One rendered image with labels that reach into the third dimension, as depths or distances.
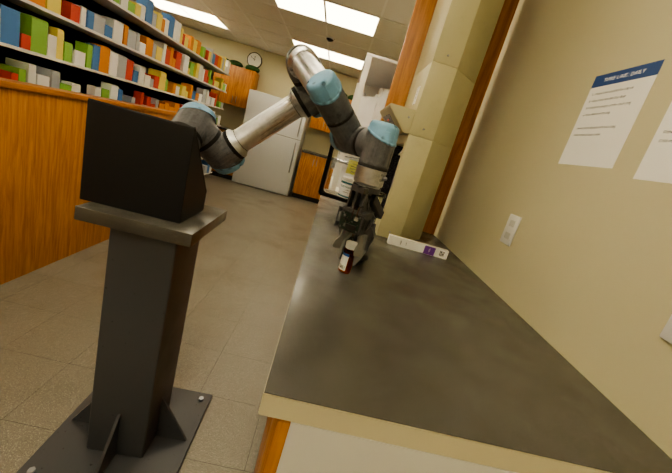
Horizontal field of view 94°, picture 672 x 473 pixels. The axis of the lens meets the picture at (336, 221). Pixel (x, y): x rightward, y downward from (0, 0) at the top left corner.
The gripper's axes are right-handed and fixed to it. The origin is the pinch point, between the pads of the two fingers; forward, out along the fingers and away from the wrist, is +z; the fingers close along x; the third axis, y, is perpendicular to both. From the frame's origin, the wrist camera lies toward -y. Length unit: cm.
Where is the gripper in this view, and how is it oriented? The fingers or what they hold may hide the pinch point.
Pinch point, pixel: (348, 257)
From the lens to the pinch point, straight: 85.4
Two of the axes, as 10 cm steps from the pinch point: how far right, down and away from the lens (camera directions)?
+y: -4.6, 0.9, -8.8
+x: 8.4, 3.4, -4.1
